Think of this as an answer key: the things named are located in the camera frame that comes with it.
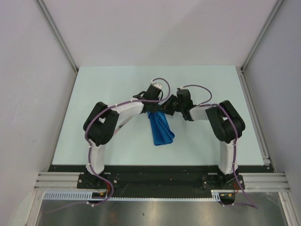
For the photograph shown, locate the aluminium front frame rail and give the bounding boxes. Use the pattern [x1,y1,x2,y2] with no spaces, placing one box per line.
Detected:
[34,172,290,192]

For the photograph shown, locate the aluminium corner post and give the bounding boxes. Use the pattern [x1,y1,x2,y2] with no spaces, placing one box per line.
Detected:
[241,0,286,71]
[35,0,79,73]

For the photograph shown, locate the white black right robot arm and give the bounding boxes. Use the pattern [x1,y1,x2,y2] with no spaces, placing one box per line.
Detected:
[158,89,246,189]

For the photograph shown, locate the blue satin napkin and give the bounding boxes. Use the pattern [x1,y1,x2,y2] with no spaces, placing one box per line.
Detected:
[148,112,175,146]

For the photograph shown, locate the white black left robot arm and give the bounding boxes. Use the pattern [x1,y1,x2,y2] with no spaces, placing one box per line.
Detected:
[83,82,162,188]

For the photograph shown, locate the aluminium right corner post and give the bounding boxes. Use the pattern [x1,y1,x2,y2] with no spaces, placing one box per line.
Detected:
[241,0,286,71]

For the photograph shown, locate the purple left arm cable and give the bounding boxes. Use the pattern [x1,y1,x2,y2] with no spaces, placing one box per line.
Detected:
[84,78,172,179]

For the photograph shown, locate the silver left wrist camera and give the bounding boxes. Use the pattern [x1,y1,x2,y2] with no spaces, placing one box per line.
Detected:
[150,81,162,90]

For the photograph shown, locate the white slotted cable duct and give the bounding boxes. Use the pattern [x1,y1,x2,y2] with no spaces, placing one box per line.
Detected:
[42,189,223,202]

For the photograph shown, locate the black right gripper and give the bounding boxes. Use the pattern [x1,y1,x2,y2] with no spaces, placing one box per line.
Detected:
[157,94,184,116]

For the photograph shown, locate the aluminium left corner post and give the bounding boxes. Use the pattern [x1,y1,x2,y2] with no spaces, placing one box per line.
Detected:
[35,0,79,73]

